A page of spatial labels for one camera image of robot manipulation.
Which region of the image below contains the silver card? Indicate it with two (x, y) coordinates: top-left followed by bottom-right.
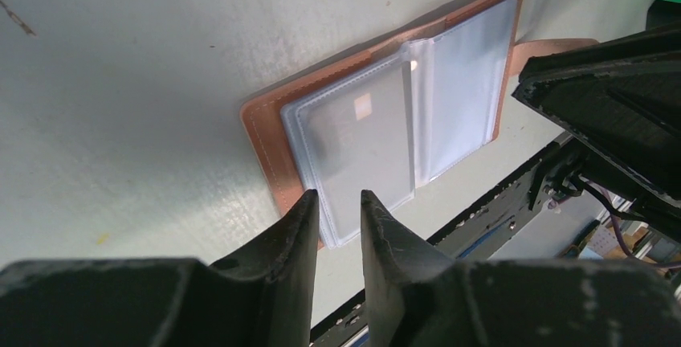
(295, 58), (415, 248)

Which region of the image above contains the tan leather card holder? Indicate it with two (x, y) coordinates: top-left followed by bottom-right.
(239, 0), (593, 249)

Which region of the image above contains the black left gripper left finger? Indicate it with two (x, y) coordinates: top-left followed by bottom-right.
(1, 190), (319, 346)

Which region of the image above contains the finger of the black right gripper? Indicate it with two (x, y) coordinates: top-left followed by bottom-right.
(512, 23), (680, 206)

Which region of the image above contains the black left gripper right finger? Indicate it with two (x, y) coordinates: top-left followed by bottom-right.
(361, 190), (680, 346)

